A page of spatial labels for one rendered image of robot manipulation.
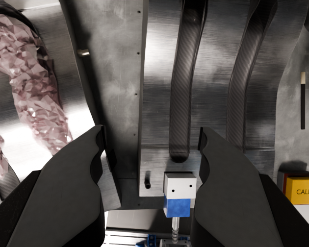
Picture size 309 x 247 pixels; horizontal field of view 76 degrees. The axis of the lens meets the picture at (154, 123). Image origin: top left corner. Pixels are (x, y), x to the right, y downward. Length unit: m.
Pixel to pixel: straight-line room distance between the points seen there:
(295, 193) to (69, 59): 0.55
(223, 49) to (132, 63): 0.18
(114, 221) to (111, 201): 0.77
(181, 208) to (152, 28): 0.30
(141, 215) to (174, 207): 0.80
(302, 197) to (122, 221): 0.85
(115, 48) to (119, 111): 0.13
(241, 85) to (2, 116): 0.41
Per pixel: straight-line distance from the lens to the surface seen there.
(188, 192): 0.36
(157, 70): 0.35
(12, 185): 0.45
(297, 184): 0.58
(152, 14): 0.34
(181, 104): 0.37
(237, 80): 0.41
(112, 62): 0.44
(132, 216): 1.17
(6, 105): 0.38
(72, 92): 0.35
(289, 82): 0.58
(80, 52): 0.41
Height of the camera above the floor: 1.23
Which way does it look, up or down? 81 degrees down
